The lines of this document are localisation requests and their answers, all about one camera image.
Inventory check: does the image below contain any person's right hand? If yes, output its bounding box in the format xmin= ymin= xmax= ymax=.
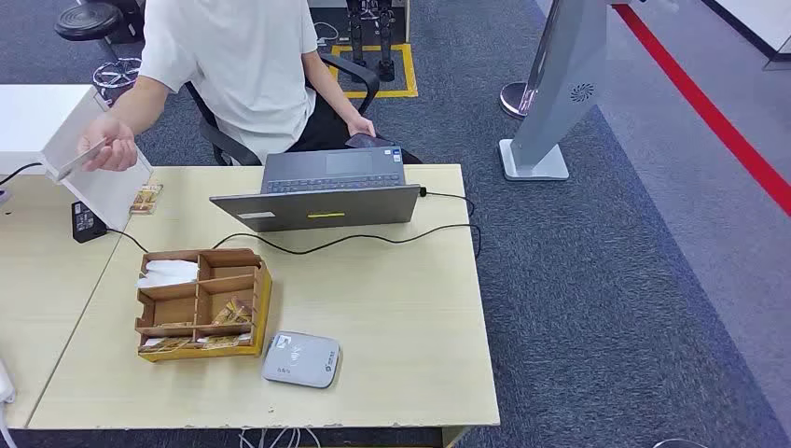
xmin=78 ymin=114 xmax=139 ymax=173

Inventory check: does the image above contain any dark smartphone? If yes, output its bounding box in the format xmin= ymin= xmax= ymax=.
xmin=344 ymin=133 xmax=396 ymax=151

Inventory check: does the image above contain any white ID card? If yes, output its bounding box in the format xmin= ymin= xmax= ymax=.
xmin=56 ymin=138 xmax=107 ymax=182

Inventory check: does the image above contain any white card stack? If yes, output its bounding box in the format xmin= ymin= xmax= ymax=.
xmin=136 ymin=259 xmax=201 ymax=290

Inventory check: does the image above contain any person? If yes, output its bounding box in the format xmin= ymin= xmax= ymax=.
xmin=78 ymin=0 xmax=424 ymax=173

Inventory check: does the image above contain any grey card reader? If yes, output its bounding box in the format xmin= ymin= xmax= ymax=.
xmin=261 ymin=330 xmax=341 ymax=390

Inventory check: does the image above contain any black office chair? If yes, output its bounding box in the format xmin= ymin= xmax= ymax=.
xmin=185 ymin=52 xmax=382 ymax=167

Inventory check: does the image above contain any white cabinet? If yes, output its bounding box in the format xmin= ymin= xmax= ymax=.
xmin=0 ymin=83 xmax=154 ymax=231

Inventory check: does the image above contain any black robot leg stand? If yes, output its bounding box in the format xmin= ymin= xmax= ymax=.
xmin=345 ymin=0 xmax=396 ymax=83

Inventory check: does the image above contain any black power adapter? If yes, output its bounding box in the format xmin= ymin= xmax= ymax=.
xmin=71 ymin=201 xmax=109 ymax=245

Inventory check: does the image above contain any grey laptop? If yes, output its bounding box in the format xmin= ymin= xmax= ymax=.
xmin=208 ymin=146 xmax=422 ymax=233

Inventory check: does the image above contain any black round stool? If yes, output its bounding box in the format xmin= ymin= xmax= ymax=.
xmin=54 ymin=1 xmax=145 ymax=91

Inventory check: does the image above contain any chrome stanchion base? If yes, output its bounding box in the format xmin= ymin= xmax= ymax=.
xmin=499 ymin=80 xmax=539 ymax=119

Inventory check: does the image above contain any wooden compartment organizer box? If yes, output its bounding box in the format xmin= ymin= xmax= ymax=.
xmin=134 ymin=248 xmax=273 ymax=364

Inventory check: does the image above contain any grey kiosk stand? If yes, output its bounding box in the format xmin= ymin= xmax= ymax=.
xmin=498 ymin=0 xmax=610 ymax=182

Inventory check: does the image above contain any white plastic device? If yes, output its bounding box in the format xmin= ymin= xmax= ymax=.
xmin=0 ymin=358 xmax=17 ymax=406

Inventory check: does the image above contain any white raised platform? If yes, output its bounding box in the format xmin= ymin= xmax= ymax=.
xmin=701 ymin=0 xmax=791 ymax=70

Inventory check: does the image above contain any thin black cable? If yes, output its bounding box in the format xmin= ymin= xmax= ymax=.
xmin=0 ymin=161 xmax=43 ymax=187

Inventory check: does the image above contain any black laptop power cable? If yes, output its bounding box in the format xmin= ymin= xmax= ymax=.
xmin=105 ymin=186 xmax=483 ymax=261

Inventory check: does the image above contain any white cable bundle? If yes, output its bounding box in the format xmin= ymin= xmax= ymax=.
xmin=237 ymin=427 xmax=323 ymax=448

